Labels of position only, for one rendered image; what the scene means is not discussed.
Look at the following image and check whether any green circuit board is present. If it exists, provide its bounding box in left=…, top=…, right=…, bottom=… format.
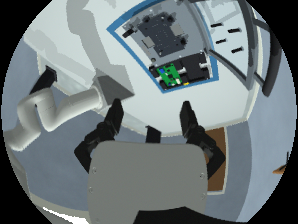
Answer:
left=156, top=63, right=182, bottom=86

